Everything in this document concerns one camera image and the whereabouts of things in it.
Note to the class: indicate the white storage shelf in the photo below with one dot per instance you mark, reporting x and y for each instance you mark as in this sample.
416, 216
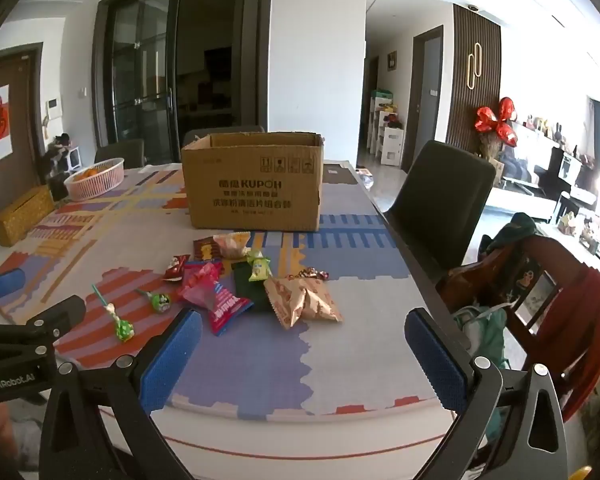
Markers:
387, 135

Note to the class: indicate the red cloth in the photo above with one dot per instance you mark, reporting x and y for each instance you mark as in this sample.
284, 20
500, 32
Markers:
585, 320

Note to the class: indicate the glass sliding door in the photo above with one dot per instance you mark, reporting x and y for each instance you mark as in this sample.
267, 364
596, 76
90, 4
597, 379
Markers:
180, 65

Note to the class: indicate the white wall intercom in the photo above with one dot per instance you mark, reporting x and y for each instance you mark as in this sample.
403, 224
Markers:
55, 109

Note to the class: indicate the dark upholstered chair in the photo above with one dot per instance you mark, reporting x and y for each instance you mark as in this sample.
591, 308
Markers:
440, 210
120, 154

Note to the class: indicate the teal green bag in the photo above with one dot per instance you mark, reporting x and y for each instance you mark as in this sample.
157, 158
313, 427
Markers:
485, 340

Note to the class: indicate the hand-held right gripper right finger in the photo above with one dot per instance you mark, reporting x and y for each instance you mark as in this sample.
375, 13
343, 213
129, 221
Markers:
435, 360

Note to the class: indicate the small framed wall picture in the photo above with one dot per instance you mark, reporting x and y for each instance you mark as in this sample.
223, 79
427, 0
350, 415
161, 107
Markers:
392, 61

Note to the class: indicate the pale green small packet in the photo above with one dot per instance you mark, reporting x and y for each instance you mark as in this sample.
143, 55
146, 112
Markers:
258, 266

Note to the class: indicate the red foil balloons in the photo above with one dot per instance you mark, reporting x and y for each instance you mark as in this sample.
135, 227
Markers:
497, 122

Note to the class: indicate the colourful printed table mat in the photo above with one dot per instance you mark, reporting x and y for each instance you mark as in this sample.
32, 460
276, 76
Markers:
340, 355

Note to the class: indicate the pink plastic basket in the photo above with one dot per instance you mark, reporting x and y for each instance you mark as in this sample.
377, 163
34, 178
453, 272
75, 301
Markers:
92, 182

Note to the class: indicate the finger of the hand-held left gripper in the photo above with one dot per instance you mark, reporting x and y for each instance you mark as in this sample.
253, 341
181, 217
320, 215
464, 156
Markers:
62, 312
2, 282

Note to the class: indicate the small red candy packet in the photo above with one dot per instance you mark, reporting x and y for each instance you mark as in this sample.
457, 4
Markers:
175, 267

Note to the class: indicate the magenta glossy snack packet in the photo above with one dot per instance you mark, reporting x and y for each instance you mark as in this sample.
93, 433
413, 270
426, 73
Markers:
197, 282

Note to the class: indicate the dark red snack packet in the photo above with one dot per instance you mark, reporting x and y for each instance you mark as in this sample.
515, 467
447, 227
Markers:
204, 248

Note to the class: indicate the foil candy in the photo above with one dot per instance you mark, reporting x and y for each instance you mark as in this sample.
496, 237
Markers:
312, 274

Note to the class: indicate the green stick lollipop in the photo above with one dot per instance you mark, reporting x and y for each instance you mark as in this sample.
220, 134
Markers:
122, 327

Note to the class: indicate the black piano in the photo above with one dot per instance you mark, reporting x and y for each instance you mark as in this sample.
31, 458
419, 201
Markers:
565, 172

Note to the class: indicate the gold patterned box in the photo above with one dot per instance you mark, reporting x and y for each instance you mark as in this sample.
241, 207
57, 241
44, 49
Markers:
22, 215

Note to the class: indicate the pink snack packet white print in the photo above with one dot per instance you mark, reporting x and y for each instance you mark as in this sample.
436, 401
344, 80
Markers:
227, 307

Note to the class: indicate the tan snack packet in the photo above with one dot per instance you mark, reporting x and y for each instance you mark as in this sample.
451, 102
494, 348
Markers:
305, 300

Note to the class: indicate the dark green snack packet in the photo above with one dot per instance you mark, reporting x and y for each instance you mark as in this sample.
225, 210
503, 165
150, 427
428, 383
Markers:
250, 290

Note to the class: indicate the clear pastry packet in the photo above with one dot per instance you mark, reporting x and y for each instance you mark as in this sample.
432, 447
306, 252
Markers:
232, 245

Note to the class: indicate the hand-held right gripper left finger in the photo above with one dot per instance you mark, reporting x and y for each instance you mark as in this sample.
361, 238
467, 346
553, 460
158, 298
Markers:
172, 360

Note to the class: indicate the black bag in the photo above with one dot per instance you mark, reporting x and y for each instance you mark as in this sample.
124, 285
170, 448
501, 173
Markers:
55, 157

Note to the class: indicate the gold wall ornament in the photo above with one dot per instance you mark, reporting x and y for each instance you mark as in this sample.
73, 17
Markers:
475, 67

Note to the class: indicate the wooden high chair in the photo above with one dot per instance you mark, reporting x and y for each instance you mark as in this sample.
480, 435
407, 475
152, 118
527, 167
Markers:
540, 285

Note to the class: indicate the brown cardboard box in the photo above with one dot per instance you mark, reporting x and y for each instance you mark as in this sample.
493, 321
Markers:
252, 187

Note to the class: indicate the dark green cloth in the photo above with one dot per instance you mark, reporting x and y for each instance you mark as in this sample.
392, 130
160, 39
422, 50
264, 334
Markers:
510, 232

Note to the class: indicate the green wrapped lollipop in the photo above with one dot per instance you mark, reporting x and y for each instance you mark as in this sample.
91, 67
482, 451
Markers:
157, 301

